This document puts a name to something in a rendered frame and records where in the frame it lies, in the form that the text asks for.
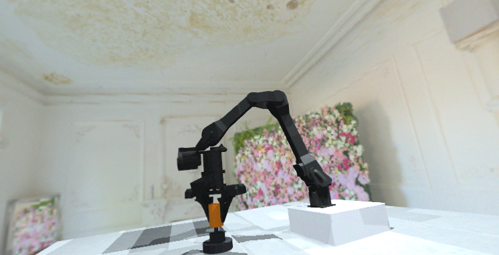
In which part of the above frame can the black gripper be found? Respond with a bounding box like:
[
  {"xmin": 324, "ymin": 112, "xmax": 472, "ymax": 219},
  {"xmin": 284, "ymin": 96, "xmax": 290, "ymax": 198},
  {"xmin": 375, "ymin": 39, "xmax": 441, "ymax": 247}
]
[{"xmin": 185, "ymin": 167, "xmax": 246, "ymax": 222}]

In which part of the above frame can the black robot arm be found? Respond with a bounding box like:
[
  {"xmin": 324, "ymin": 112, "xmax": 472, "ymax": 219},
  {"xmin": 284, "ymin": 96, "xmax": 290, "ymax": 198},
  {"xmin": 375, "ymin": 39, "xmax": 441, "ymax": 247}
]
[{"xmin": 177, "ymin": 90, "xmax": 336, "ymax": 208}]

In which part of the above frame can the orange translucent knob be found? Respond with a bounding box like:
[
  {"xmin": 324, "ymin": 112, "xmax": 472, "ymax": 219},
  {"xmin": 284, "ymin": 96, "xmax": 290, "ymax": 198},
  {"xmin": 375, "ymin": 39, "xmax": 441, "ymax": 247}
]
[{"xmin": 208, "ymin": 203, "xmax": 223, "ymax": 228}]

